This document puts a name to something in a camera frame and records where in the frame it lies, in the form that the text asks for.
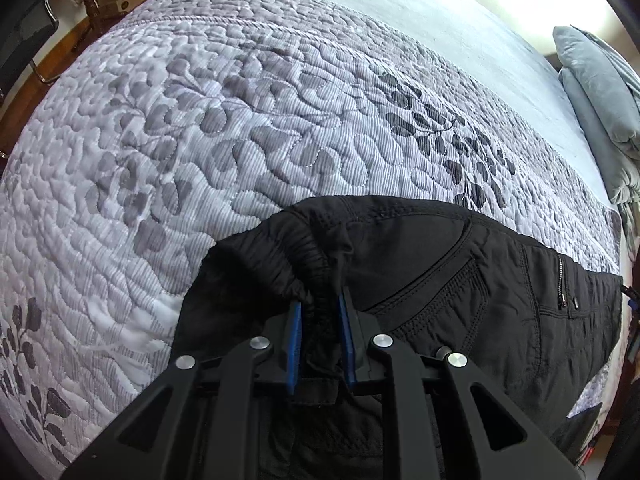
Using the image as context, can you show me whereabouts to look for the grey quilted bedspread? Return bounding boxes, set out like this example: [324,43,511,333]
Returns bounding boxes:
[1,0,622,479]

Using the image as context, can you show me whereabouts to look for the black chrome chair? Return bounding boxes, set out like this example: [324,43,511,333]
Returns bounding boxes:
[1,0,60,103]

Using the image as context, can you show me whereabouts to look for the black pants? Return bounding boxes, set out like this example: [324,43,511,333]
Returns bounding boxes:
[171,196,623,479]

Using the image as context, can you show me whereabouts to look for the light blue bed sheet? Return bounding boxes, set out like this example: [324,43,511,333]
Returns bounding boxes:
[328,0,608,203]

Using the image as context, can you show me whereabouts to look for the grey blue folded duvet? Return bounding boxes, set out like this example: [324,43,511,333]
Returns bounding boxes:
[556,66,640,206]

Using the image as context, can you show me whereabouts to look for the grey blue pillow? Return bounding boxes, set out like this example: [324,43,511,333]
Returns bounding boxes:
[553,26,639,159]

